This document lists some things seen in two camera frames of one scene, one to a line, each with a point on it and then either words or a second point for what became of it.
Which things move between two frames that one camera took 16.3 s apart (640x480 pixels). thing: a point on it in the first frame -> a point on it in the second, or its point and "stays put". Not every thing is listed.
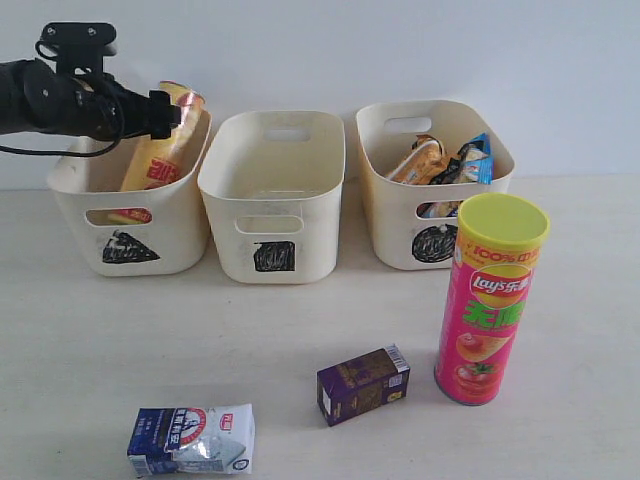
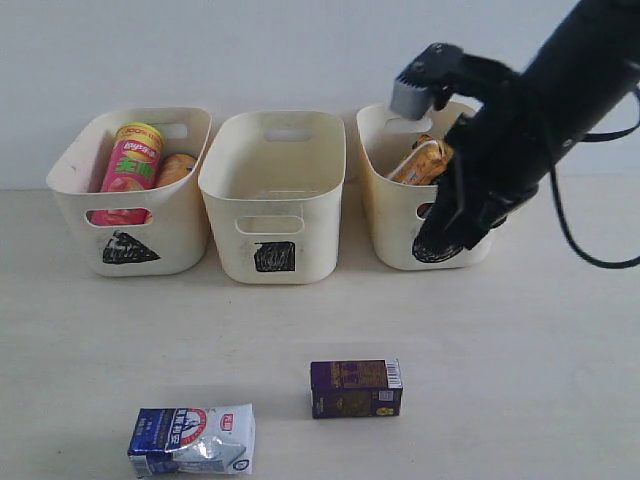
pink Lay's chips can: (497, 246) -> (132, 163)
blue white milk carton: (192, 440) stays put
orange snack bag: (425, 161) stays put
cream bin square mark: (272, 181) stays put
